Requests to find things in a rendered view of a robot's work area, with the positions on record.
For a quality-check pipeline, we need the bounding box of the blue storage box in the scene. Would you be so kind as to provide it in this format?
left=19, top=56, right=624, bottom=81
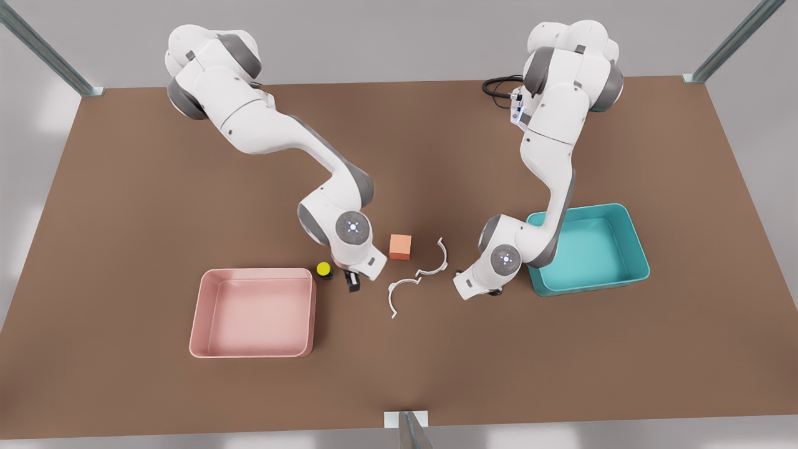
left=526, top=203, right=651, bottom=297

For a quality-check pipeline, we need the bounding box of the silver frame post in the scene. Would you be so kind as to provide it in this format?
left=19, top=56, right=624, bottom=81
left=0, top=0, right=105, bottom=98
left=383, top=410, right=435, bottom=449
left=681, top=0, right=787, bottom=85

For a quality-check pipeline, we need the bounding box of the white curved bracket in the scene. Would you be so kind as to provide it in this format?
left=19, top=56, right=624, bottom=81
left=415, top=237, right=449, bottom=278
left=388, top=277, right=423, bottom=319

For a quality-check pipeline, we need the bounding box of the black cable loop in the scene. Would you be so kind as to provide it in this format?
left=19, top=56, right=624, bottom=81
left=481, top=75, right=525, bottom=112

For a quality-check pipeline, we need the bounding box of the pink storage box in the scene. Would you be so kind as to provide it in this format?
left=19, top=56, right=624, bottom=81
left=189, top=268, right=317, bottom=359

